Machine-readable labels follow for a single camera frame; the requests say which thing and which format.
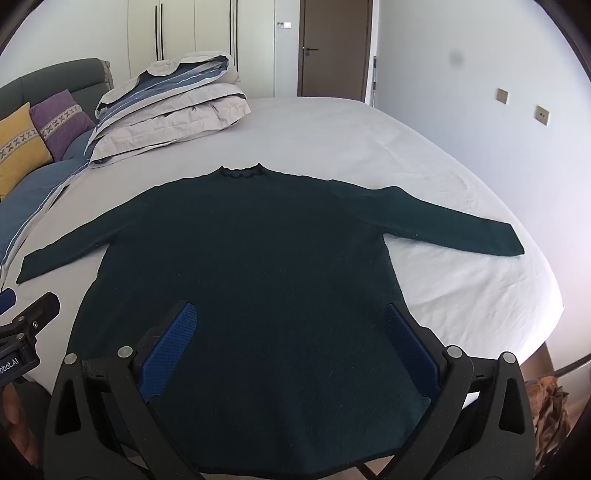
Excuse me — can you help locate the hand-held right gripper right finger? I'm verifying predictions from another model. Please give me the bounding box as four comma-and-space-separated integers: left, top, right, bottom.
383, 302, 536, 480

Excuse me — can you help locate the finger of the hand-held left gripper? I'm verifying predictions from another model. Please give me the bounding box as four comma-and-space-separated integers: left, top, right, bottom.
0, 288, 62, 344

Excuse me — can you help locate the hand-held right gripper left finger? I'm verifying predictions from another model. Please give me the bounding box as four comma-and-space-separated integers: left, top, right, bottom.
44, 300, 199, 480

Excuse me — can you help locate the dark green sweater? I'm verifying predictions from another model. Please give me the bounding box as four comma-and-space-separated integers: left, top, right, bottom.
16, 162, 526, 478

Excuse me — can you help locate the person's left hand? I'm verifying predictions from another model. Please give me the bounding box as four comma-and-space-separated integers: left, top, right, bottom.
0, 383, 38, 464

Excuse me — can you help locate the blue striped bed cover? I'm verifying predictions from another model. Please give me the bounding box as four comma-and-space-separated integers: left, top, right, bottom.
0, 129, 100, 280

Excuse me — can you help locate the brown crumpled cloth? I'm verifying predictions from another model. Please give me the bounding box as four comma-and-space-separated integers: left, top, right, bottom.
525, 375, 572, 464

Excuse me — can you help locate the yellow patterned pillow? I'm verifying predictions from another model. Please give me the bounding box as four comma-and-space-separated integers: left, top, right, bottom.
0, 102, 54, 200

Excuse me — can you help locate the purple patterned pillow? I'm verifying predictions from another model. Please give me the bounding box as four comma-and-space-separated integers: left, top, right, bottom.
29, 89, 97, 162

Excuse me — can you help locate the bed with white sheet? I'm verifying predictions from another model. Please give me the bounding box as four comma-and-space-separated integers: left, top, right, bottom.
0, 96, 565, 416

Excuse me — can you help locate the grey upholstered headboard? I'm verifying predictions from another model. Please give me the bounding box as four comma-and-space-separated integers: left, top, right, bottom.
0, 58, 115, 121

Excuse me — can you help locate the brown wooden door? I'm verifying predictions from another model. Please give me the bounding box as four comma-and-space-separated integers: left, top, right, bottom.
299, 0, 374, 102

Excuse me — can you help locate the white wardrobe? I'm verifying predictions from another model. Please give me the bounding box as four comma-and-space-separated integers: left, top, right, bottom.
127, 0, 302, 100

